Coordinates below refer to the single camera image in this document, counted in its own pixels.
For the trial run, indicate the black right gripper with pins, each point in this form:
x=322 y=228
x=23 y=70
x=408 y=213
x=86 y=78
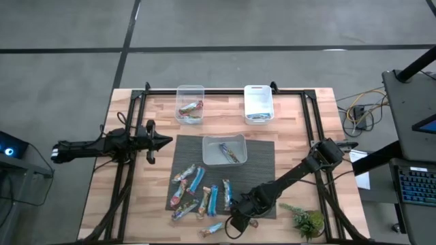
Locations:
x=245 y=211

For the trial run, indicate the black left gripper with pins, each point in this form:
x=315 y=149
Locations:
x=150 y=143

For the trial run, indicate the dark blue granola bar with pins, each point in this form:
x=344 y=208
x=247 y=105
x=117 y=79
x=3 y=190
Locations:
x=229 y=153

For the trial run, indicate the blue yellow granola bar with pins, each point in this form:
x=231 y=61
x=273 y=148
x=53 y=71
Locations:
x=185 y=209

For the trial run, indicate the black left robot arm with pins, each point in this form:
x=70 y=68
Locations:
x=85 y=148

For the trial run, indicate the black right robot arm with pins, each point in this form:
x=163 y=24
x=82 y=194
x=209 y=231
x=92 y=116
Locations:
x=289 y=177

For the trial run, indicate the granola bar with oat picture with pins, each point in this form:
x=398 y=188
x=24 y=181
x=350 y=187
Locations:
x=211 y=229

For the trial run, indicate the orange granola bar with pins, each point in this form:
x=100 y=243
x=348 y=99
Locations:
x=204 y=201

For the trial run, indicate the dark woven placemat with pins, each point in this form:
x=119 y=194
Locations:
x=259 y=163

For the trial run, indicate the clear plastic bin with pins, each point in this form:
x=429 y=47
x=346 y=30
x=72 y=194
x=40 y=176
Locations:
x=185 y=93

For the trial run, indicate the artificial potted plant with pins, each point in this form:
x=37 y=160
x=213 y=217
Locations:
x=308 y=223

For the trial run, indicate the white paper sheet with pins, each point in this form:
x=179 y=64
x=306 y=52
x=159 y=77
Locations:
x=361 y=173

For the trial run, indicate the black diagonal strut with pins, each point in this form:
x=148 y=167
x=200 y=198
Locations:
x=374 y=158

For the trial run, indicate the grey side stand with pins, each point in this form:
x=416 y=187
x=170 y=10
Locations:
x=24 y=166

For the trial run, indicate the black power adapter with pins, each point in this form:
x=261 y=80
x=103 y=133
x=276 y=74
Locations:
x=359 y=115

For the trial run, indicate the black computer mouse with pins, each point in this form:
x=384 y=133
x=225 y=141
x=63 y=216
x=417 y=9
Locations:
x=395 y=228

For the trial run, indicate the black computer with blue light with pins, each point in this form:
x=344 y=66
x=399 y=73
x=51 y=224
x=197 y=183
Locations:
x=10 y=144

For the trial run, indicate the backlit keyboard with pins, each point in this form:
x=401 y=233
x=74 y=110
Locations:
x=417 y=185

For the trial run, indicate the grey keyboard desk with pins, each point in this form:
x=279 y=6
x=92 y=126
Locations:
x=419 y=221

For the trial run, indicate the grey operator desk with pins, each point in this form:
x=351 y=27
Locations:
x=402 y=112

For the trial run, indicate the dark tablet screen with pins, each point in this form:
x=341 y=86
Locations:
x=427 y=126

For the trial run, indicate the black vertical pole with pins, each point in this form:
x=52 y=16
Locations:
x=417 y=64

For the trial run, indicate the black aluminium table frame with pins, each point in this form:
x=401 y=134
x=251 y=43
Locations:
x=225 y=91

